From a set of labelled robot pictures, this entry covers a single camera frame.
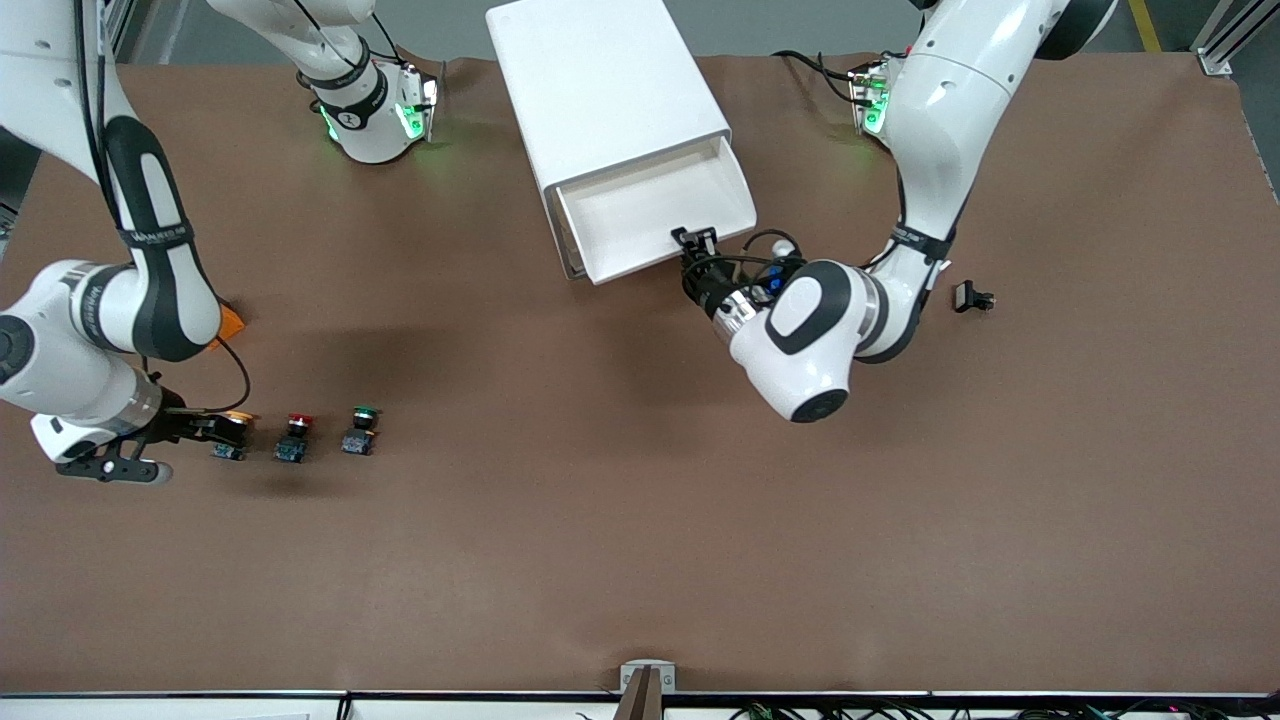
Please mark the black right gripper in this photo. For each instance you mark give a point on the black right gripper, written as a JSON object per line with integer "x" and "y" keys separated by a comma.
{"x": 183, "y": 425}

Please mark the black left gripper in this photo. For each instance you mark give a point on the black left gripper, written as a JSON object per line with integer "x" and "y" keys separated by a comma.
{"x": 706, "y": 285}

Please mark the yellow push button switch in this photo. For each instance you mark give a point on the yellow push button switch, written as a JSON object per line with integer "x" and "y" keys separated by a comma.
{"x": 230, "y": 452}

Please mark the white plastic drawer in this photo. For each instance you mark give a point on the white plastic drawer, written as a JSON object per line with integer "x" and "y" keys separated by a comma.
{"x": 650, "y": 210}

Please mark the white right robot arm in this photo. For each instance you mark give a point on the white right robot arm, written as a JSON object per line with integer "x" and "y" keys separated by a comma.
{"x": 90, "y": 310}

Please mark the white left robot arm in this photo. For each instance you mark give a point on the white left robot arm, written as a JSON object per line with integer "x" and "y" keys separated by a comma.
{"x": 940, "y": 100}

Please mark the white drawer cabinet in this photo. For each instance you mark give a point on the white drawer cabinet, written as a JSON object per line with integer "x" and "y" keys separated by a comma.
{"x": 590, "y": 80}

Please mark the orange and black box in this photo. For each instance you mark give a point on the orange and black box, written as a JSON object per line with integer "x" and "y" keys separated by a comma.
{"x": 232, "y": 322}

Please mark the brown table cover sheet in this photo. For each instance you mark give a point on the brown table cover sheet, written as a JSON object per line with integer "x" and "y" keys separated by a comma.
{"x": 600, "y": 520}

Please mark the red push button switch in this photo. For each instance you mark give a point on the red push button switch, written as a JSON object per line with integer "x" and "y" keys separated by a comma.
{"x": 293, "y": 445}

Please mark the green push button switch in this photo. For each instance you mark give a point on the green push button switch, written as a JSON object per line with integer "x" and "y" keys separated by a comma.
{"x": 360, "y": 438}

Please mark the small black switch part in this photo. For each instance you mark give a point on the small black switch part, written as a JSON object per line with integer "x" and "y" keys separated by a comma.
{"x": 968, "y": 297}

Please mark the aluminium frame profile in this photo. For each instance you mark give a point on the aluminium frame profile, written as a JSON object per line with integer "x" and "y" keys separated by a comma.
{"x": 115, "y": 30}
{"x": 1215, "y": 55}

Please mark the grey metal bracket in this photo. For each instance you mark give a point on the grey metal bracket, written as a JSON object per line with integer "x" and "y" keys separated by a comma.
{"x": 632, "y": 672}

